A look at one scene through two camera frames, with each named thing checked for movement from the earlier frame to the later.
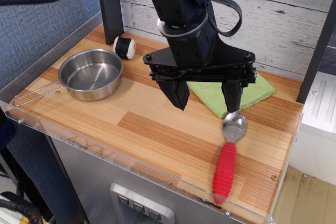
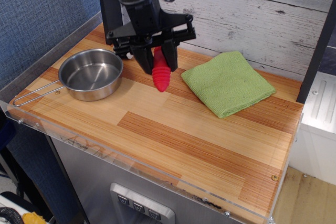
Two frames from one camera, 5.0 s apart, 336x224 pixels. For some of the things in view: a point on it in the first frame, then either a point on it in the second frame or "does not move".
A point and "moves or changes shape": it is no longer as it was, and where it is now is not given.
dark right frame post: (319, 54) does not move
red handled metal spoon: (234, 125) moves or changes shape
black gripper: (202, 56) → (146, 25)
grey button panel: (128, 206) does not move
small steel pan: (89, 75) does not move
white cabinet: (314, 152) does not move
